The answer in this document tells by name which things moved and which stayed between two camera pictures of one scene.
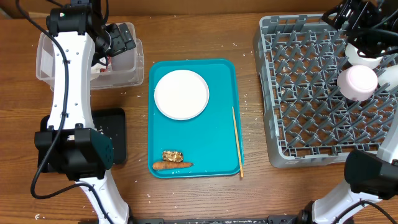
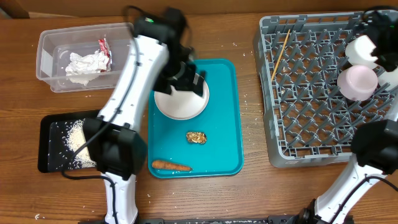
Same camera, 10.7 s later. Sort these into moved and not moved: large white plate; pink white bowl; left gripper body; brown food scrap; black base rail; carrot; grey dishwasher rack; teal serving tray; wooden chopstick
Moved: left gripper body; carrot; brown food scrap; wooden chopstick
Not moved: pink white bowl; black base rail; grey dishwasher rack; teal serving tray; large white plate
